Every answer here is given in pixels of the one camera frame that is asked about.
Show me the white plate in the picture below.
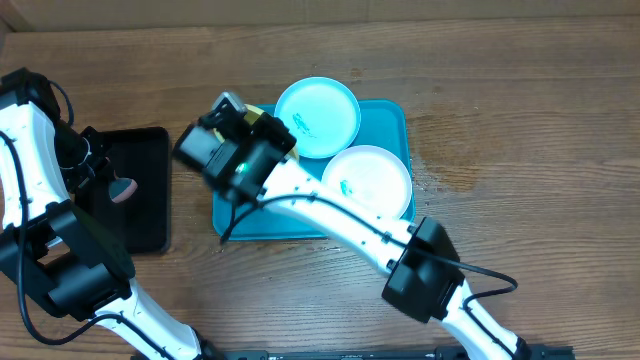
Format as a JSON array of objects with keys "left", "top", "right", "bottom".
[{"left": 322, "top": 145, "right": 413, "bottom": 218}]

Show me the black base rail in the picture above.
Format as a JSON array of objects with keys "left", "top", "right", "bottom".
[{"left": 224, "top": 345, "right": 576, "bottom": 360}]

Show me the yellow green plate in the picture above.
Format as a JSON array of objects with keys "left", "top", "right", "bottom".
[{"left": 213, "top": 104, "right": 300, "bottom": 162}]

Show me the black orange sponge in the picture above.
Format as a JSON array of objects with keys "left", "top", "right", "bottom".
[{"left": 108, "top": 173, "right": 138, "bottom": 203}]

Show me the black rectangular tray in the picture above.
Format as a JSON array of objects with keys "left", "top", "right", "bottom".
[{"left": 75, "top": 127, "right": 171, "bottom": 255}]

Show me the light blue plate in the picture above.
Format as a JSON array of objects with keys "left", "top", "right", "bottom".
[{"left": 274, "top": 77, "right": 361, "bottom": 159}]

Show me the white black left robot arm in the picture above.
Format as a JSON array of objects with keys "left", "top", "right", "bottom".
[{"left": 1, "top": 68, "right": 224, "bottom": 359}]

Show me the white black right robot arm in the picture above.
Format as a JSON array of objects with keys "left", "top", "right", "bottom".
[{"left": 173, "top": 110, "right": 532, "bottom": 359}]

